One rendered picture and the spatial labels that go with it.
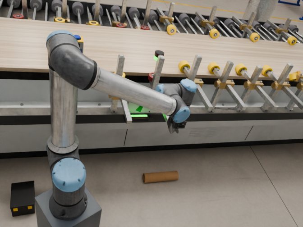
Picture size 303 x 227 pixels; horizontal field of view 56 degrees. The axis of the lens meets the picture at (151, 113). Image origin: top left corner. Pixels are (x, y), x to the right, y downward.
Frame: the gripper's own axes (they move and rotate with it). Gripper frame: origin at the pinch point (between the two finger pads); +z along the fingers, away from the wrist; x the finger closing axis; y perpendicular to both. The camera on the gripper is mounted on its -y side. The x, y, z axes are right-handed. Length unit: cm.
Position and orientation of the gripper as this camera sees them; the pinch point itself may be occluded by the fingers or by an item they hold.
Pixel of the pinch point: (171, 130)
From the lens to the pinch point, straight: 171.6
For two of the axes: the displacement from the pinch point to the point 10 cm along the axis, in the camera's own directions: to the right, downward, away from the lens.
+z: -2.0, 7.5, 6.3
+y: 2.4, 6.6, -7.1
